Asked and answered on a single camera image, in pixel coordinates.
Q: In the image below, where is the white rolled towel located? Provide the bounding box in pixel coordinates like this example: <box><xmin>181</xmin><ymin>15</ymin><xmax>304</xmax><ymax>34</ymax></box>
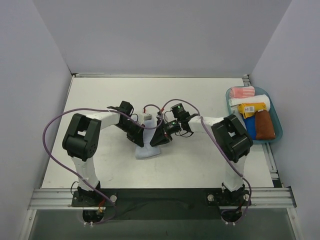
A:
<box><xmin>226</xmin><ymin>94</ymin><xmax>271</xmax><ymax>111</ymax></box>

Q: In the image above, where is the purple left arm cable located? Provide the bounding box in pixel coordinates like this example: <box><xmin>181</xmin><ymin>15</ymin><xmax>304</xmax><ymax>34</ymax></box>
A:
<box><xmin>42</xmin><ymin>104</ymin><xmax>163</xmax><ymax>225</ymax></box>

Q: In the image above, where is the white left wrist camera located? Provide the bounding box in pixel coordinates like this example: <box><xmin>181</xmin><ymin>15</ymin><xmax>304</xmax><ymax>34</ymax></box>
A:
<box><xmin>137</xmin><ymin>113</ymin><xmax>153</xmax><ymax>125</ymax></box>

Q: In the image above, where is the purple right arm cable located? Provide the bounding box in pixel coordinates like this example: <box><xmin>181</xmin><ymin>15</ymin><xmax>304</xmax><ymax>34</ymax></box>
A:
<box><xmin>159</xmin><ymin>98</ymin><xmax>252</xmax><ymax>224</ymax></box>

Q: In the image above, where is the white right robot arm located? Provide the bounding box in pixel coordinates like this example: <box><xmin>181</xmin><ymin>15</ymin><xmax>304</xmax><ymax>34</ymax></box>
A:
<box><xmin>149</xmin><ymin>103</ymin><xmax>253</xmax><ymax>205</ymax></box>

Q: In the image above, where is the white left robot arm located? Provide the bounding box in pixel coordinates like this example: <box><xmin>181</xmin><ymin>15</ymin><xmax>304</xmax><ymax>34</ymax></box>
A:
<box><xmin>62</xmin><ymin>101</ymin><xmax>145</xmax><ymax>206</ymax></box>

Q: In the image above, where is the brown towel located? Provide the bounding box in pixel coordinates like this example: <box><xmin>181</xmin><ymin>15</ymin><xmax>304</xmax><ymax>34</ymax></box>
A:
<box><xmin>255</xmin><ymin>110</ymin><xmax>276</xmax><ymax>140</ymax></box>

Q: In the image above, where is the yellow rolled towel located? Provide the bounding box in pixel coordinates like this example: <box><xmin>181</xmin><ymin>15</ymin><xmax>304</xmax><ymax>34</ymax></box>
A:
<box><xmin>237</xmin><ymin>102</ymin><xmax>267</xmax><ymax>119</ymax></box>

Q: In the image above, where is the blue plastic tray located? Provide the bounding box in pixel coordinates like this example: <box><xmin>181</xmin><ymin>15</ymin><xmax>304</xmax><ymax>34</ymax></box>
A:
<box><xmin>225</xmin><ymin>86</ymin><xmax>283</xmax><ymax>145</ymax></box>

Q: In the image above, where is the blue rolled towel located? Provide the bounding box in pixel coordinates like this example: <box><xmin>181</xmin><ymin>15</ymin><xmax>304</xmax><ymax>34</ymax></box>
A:
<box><xmin>243</xmin><ymin>116</ymin><xmax>257</xmax><ymax>140</ymax></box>

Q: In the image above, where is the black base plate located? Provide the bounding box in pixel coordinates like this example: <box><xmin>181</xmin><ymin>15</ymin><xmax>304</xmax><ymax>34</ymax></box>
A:
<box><xmin>71</xmin><ymin>187</ymin><xmax>252</xmax><ymax>223</ymax></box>

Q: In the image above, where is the light blue towel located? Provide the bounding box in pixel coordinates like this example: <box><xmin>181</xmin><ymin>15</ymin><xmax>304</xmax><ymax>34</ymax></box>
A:
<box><xmin>135</xmin><ymin>129</ymin><xmax>161</xmax><ymax>160</ymax></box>

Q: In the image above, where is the aluminium frame rail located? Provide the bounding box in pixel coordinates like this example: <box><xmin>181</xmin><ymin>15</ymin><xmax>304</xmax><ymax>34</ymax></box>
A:
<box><xmin>28</xmin><ymin>187</ymin><xmax>297</xmax><ymax>210</ymax></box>

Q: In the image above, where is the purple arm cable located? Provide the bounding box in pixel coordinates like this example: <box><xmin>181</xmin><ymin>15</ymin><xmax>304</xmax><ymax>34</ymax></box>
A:
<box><xmin>159</xmin><ymin>98</ymin><xmax>252</xmax><ymax>224</ymax></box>
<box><xmin>42</xmin><ymin>104</ymin><xmax>163</xmax><ymax>225</ymax></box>

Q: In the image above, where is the pink striped rolled towel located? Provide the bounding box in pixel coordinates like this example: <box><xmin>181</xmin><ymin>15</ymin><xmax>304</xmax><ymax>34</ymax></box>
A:
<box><xmin>229</xmin><ymin>86</ymin><xmax>255</xmax><ymax>99</ymax></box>

